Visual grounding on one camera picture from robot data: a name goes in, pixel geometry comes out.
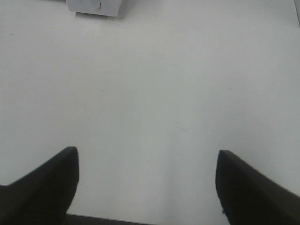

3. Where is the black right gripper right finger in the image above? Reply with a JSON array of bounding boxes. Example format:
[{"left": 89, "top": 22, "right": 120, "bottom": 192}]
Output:
[{"left": 216, "top": 150, "right": 300, "bottom": 225}]

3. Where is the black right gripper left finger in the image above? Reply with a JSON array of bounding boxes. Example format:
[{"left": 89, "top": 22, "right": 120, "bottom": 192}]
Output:
[{"left": 0, "top": 147, "right": 79, "bottom": 225}]

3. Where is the white microwave oven body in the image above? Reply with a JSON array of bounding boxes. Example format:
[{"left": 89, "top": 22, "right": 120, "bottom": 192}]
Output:
[{"left": 66, "top": 0, "right": 122, "bottom": 17}]

